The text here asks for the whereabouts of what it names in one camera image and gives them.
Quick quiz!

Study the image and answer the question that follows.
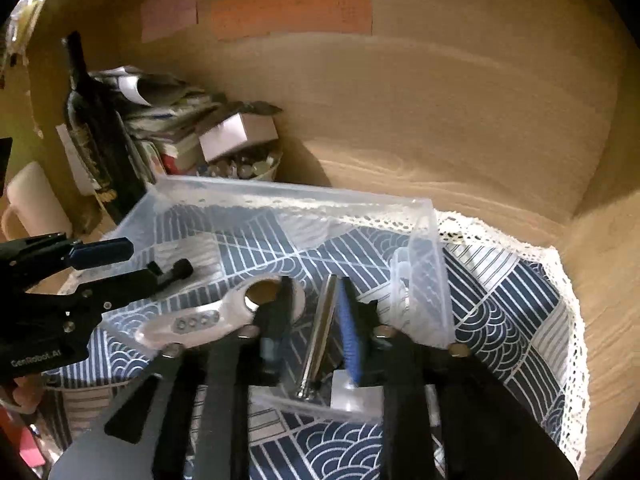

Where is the bowl of coins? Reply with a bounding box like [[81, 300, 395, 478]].
[[196, 141, 283, 182]]

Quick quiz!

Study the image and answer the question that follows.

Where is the blue patterned table cloth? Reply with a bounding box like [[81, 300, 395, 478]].
[[44, 181, 586, 479]]

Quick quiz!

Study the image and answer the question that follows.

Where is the dark wine bottle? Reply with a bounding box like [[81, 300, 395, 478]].
[[62, 32, 145, 223]]

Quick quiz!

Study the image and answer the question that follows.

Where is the white cylinder container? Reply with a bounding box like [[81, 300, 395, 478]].
[[1, 162, 73, 240]]

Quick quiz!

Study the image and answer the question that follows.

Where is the small white cardboard box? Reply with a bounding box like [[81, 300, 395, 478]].
[[195, 113, 279, 162]]

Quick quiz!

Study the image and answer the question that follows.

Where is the white handheld massager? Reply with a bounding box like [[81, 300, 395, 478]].
[[134, 273, 284, 351]]

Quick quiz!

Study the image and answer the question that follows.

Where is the person's left hand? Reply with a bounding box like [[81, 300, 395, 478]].
[[1, 374, 44, 415]]

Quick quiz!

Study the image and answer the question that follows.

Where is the orange sticky paper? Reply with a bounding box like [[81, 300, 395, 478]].
[[212, 0, 372, 40]]

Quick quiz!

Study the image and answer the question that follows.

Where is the clear plastic storage box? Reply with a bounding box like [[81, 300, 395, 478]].
[[54, 177, 454, 406]]

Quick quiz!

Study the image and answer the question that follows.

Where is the silver metal rod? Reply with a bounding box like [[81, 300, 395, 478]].
[[295, 274, 340, 401]]

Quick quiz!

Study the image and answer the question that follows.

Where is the stack of books and papers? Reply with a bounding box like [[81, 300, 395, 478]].
[[65, 66, 226, 195]]

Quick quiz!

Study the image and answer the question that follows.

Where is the pink sticky paper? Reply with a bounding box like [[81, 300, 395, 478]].
[[140, 0, 198, 44]]

